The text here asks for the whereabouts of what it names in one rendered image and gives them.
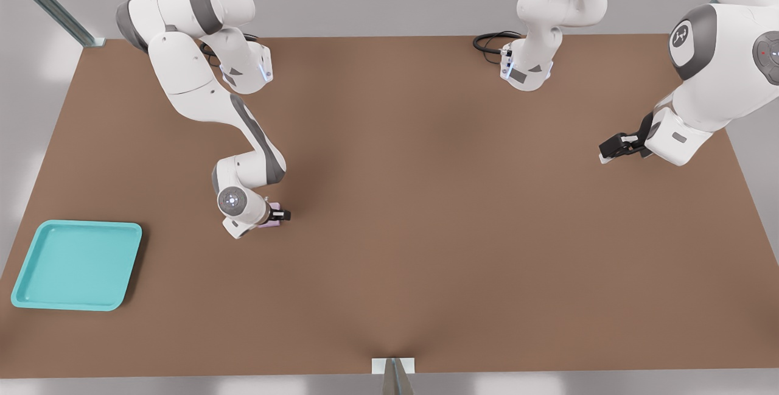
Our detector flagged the pale blue-green tray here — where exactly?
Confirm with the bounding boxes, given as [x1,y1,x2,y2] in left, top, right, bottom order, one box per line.
[10,220,144,312]

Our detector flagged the black cable loop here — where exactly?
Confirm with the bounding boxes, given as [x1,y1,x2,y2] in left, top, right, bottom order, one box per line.
[473,31,525,68]

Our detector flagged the silver frame post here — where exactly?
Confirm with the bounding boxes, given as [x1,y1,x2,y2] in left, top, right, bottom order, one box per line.
[0,0,106,48]
[371,357,416,395]

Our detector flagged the pale lilac phone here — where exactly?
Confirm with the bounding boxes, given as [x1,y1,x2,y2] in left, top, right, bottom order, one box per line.
[258,201,282,229]

